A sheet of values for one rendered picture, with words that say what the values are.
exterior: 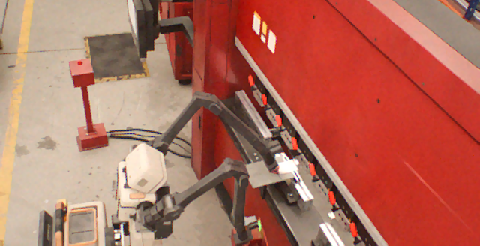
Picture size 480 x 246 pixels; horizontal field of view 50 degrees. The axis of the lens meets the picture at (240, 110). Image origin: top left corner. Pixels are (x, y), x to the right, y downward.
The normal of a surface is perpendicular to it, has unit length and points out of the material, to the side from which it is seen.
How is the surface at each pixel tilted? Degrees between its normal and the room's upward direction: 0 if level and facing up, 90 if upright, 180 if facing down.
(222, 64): 90
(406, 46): 90
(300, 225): 0
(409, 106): 90
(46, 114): 0
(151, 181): 90
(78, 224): 0
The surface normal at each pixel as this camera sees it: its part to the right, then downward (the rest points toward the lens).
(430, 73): -0.92, 0.19
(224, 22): 0.38, 0.61
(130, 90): 0.07, -0.77
